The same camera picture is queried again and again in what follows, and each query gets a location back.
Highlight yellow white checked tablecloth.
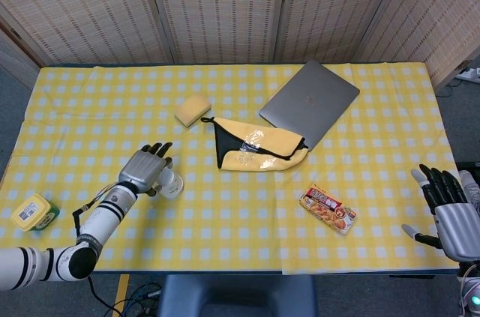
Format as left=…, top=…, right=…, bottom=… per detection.
left=0, top=64, right=463, bottom=277

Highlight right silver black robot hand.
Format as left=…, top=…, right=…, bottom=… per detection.
left=401, top=163, right=480, bottom=262

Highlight yellow black folded cloth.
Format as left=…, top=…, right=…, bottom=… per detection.
left=200, top=116, right=310, bottom=172

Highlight yellow floor tape strip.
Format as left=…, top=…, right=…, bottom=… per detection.
left=111, top=274, right=131, bottom=317

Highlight green tub with yellow lid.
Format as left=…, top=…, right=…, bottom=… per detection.
left=10, top=193, right=61, bottom=232

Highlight yellow green sponge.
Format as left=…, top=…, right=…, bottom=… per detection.
left=174, top=93, right=212, bottom=127

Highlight grey closed laptop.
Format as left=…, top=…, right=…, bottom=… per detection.
left=258, top=60, right=361, bottom=152

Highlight white plastic bottle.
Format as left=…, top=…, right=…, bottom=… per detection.
left=154, top=166, right=185, bottom=198

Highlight woven folding screen panel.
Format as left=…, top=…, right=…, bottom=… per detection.
left=142, top=0, right=290, bottom=64
left=354, top=0, right=480, bottom=89
left=273, top=0, right=408, bottom=63
left=0, top=0, right=174, bottom=67

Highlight red curry roux box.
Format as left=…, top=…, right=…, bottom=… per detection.
left=298, top=181, right=359, bottom=236

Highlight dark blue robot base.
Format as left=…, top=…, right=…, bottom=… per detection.
left=157, top=274, right=319, bottom=317

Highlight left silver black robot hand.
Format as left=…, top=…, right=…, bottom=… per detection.
left=118, top=142, right=174, bottom=198

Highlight white printed paper cup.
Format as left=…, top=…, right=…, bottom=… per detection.
left=159, top=184, right=185, bottom=201

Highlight white power strip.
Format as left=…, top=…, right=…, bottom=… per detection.
left=454, top=67, right=480, bottom=84

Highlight black floor cable bundle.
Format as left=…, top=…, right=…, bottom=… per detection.
left=88, top=275, right=164, bottom=317

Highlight black floor box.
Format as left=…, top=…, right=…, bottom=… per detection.
left=455, top=160, right=480, bottom=174

